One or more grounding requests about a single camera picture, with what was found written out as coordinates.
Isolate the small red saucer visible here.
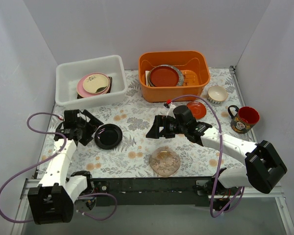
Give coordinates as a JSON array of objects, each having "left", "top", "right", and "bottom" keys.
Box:
[{"left": 187, "top": 101, "right": 207, "bottom": 119}]

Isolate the cream plate with dark patch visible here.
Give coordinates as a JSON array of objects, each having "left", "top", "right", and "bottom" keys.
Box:
[{"left": 83, "top": 73, "right": 110, "bottom": 94}]

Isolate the black skull mug red inside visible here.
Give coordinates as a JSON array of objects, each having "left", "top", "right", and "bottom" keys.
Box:
[{"left": 227, "top": 105, "right": 260, "bottom": 134}]

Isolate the black square floral plate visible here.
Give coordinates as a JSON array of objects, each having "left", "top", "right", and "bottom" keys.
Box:
[{"left": 76, "top": 76, "right": 113, "bottom": 99}]

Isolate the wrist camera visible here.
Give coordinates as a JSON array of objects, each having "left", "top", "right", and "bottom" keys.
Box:
[
  {"left": 63, "top": 110, "right": 79, "bottom": 126},
  {"left": 173, "top": 105, "right": 197, "bottom": 128}
]

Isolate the red plate in orange bin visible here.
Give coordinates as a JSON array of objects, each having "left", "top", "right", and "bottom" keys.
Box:
[{"left": 147, "top": 65, "right": 184, "bottom": 87}]

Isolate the white plastic bin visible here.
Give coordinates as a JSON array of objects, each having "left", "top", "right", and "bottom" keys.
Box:
[{"left": 55, "top": 55, "right": 128, "bottom": 109}]

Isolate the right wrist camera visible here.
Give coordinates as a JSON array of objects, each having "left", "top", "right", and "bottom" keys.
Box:
[{"left": 173, "top": 105, "right": 197, "bottom": 128}]

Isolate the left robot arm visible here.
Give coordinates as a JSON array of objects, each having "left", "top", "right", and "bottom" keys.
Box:
[{"left": 27, "top": 110, "right": 103, "bottom": 225}]

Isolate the black round plate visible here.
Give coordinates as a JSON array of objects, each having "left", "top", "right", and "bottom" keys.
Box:
[{"left": 94, "top": 124, "right": 123, "bottom": 150}]

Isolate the pink round plate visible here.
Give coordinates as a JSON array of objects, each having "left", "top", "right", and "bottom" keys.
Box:
[{"left": 75, "top": 72, "right": 111, "bottom": 98}]

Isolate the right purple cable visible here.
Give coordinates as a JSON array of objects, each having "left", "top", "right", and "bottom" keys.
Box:
[{"left": 163, "top": 94, "right": 245, "bottom": 218}]

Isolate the white patterned bowl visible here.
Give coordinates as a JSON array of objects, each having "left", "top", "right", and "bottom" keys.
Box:
[{"left": 207, "top": 86, "right": 228, "bottom": 104}]

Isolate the floral table mat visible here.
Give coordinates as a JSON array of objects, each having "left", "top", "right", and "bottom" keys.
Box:
[{"left": 36, "top": 67, "right": 256, "bottom": 179}]

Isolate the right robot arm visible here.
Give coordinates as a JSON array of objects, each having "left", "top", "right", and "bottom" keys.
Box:
[{"left": 146, "top": 115, "right": 287, "bottom": 195}]

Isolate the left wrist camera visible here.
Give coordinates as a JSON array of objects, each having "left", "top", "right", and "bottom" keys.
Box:
[{"left": 63, "top": 110, "right": 79, "bottom": 126}]

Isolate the orange plastic bin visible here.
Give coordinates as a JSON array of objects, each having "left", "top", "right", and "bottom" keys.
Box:
[{"left": 138, "top": 50, "right": 210, "bottom": 102}]

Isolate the pink glass square plate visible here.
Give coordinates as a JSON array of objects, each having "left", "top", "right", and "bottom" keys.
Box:
[{"left": 149, "top": 146, "right": 181, "bottom": 177}]

